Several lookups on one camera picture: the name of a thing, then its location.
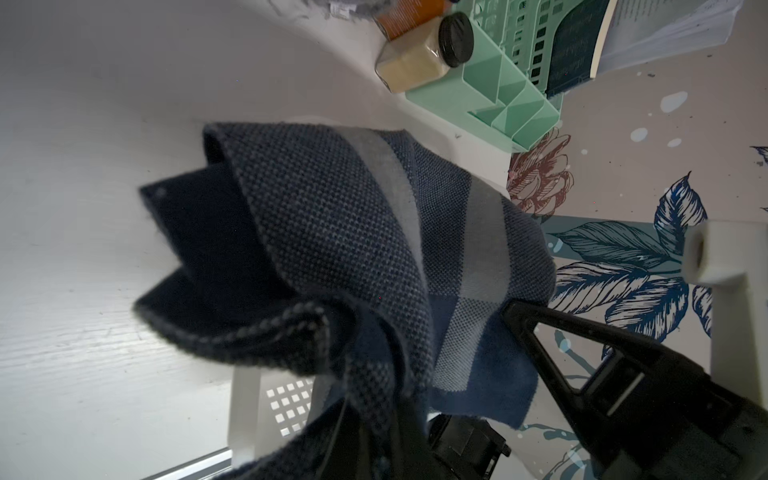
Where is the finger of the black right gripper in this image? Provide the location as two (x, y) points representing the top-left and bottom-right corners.
(502, 301), (678, 456)

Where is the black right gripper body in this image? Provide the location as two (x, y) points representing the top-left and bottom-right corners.
(427, 353), (768, 480)

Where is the navy plaid scarf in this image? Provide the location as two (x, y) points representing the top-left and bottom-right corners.
(134, 123), (556, 479)

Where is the grey scarf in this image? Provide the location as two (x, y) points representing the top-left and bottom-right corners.
(305, 0), (399, 20)

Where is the white plastic basket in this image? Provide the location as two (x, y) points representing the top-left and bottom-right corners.
(228, 220), (767, 467)

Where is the mint green file organizer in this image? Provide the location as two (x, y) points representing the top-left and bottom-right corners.
(405, 0), (581, 153)

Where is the dark blue book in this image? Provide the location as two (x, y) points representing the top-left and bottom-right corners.
(546, 0), (618, 98)

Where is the beige spice jar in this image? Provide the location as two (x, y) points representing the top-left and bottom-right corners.
(375, 12), (475, 94)

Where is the orange spice jar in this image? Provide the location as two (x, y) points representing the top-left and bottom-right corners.
(375, 0), (456, 40)

